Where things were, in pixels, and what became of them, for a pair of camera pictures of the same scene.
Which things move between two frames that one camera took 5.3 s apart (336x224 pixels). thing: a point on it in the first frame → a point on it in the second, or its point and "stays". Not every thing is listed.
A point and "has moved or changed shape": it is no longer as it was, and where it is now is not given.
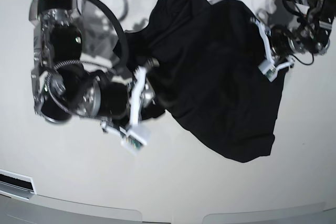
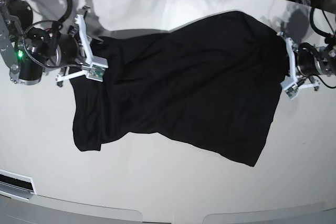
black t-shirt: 206,55 has moved or changed shape
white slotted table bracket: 16,185 stays
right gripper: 282,43 → 307,61
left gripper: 115,99 → 67,51
